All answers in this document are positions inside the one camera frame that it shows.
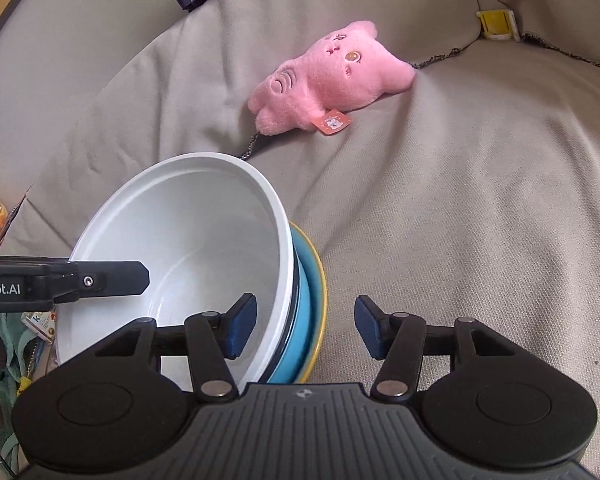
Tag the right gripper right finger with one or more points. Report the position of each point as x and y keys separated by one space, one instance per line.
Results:
x=398 y=341

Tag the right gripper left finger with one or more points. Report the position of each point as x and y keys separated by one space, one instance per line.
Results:
x=212 y=338

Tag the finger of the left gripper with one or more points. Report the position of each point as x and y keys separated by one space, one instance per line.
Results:
x=112 y=278

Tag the yellow white clip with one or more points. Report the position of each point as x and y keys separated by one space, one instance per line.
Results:
x=498 y=25

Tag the blue bowl black rim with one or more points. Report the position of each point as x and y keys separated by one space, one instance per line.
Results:
x=290 y=354

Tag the white plastic bowl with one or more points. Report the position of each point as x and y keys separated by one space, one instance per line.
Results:
x=208 y=227

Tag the pink plush toy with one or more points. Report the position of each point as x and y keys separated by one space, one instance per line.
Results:
x=345 y=70

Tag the beige sofa cover cloth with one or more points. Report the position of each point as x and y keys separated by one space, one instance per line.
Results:
x=475 y=193

